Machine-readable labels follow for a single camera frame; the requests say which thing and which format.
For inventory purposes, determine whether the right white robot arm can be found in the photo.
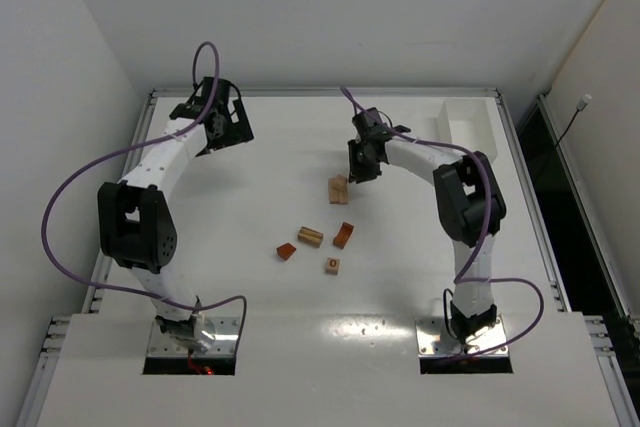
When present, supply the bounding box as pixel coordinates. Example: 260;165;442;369
348;108;506;343

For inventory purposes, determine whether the small light wood cube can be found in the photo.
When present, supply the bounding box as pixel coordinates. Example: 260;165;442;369
328;175;348;191

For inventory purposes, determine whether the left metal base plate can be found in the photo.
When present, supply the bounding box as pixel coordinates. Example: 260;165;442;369
146;316;240;358

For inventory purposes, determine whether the wood cube with letter O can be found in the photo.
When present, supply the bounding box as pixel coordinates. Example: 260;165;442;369
325;257;341;276

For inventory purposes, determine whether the red-brown wedge block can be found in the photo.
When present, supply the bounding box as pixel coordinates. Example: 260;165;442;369
276;243;297;261

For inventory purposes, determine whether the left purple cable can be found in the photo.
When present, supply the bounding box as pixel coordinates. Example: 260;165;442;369
40;41;249;343

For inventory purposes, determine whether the white open box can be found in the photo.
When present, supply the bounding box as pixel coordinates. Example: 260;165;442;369
436;98;498;163

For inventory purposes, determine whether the striped wood block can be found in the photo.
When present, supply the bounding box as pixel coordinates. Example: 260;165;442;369
297;227;324;248

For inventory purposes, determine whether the metal base plate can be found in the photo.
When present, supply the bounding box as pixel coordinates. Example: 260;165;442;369
415;317;509;359
146;316;240;358

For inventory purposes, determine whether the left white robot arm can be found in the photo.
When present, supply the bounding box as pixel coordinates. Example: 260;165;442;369
97;77;254;353

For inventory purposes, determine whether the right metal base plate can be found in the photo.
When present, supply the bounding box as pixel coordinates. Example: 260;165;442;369
415;317;509;359

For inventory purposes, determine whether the red-brown arch block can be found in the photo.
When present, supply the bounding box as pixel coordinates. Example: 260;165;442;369
332;222;354;249

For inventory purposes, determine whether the long light wood plank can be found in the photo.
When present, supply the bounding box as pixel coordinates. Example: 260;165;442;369
328;187;342;205

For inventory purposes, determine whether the black cable with white plug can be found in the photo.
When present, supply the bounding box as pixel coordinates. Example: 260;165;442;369
552;93;593;146

